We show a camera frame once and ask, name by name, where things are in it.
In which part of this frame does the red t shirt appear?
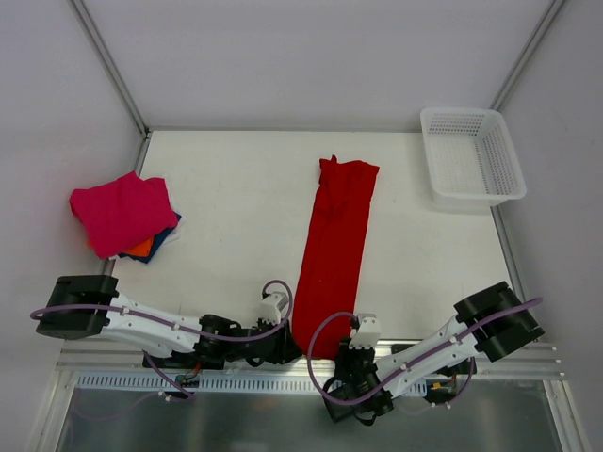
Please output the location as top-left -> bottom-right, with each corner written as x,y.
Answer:
292,156 -> 380,360

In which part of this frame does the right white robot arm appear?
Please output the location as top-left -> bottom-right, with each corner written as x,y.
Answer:
321,282 -> 544,426

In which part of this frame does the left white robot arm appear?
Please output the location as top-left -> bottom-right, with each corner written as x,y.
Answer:
30,275 -> 302,370

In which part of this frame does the folded pink t shirt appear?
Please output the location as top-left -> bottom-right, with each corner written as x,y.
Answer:
69,171 -> 178,259

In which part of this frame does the white plastic basket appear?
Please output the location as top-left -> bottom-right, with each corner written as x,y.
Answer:
420,107 -> 527,212

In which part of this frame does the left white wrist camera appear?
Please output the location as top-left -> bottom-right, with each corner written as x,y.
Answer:
258,292 -> 289,326

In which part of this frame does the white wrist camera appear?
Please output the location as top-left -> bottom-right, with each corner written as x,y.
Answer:
348,314 -> 382,349
258,292 -> 289,326

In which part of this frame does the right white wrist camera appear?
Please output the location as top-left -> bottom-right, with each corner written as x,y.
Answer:
348,314 -> 382,349

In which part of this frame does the white slotted cable duct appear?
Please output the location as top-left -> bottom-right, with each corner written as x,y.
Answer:
75,372 -> 318,395

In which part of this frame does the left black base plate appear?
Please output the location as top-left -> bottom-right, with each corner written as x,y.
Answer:
150,351 -> 205,374

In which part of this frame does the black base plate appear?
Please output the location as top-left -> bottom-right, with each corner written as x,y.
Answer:
432,360 -> 475,379
150,351 -> 205,374

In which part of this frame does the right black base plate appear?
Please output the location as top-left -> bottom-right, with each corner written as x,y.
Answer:
432,360 -> 475,379

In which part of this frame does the aluminium mounting rail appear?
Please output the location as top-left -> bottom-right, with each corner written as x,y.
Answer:
57,338 -> 566,380

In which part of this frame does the left aluminium frame post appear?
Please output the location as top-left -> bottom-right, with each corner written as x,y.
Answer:
68,0 -> 149,137

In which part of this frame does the aluminium frame post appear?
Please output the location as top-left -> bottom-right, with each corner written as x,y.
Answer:
68,0 -> 149,137
490,0 -> 568,112

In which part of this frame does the right aluminium frame post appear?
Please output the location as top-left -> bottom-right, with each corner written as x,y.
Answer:
490,0 -> 568,112

